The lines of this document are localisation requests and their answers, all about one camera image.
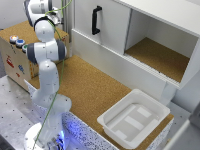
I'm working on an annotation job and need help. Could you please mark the blue button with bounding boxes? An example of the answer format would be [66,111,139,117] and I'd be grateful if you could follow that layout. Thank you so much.
[15,38,26,48]

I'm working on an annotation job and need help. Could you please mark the green button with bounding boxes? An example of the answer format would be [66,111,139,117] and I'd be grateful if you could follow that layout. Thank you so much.
[21,43,30,54]

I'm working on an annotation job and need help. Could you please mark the wooden drawer box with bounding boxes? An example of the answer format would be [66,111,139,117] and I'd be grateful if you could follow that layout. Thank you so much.
[0,20,71,92]

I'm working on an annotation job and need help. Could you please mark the black door handle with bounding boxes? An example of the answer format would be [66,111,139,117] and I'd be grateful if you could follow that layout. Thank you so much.
[91,5,103,36]

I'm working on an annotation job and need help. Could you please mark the green cable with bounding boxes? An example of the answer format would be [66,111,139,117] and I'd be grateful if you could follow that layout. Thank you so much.
[32,0,74,150]

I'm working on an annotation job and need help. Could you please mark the white sliding door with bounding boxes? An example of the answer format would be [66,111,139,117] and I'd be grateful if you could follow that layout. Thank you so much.
[73,0,133,56]

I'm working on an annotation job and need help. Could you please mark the red button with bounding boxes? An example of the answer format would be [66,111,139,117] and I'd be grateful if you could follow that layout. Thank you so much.
[9,35,19,45]

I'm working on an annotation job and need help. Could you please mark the white cabinet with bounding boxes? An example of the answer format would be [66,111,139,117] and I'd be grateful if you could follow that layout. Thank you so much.
[70,0,200,108]

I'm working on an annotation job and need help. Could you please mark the white plastic box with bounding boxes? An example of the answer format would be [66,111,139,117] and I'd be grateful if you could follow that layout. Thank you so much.
[96,88,172,150]

